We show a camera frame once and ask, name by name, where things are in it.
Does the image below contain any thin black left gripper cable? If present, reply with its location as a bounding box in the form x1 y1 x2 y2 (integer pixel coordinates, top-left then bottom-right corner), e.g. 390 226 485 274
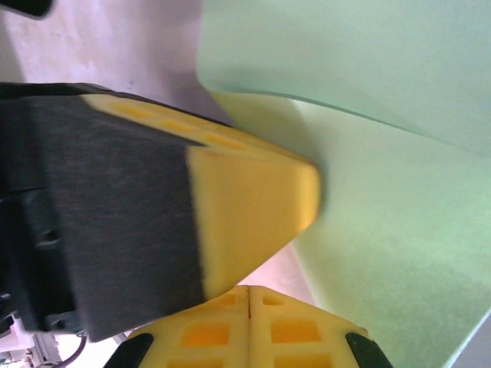
57 331 91 365

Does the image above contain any light green paper sheet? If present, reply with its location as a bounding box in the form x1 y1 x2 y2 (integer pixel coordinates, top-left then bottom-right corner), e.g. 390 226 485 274
197 0 491 368

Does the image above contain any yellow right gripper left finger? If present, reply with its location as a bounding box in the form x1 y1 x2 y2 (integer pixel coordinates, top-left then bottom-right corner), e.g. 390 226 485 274
105 286 250 368

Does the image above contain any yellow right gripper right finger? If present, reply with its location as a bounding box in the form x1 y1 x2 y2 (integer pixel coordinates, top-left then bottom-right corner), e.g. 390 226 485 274
249 286 394 368

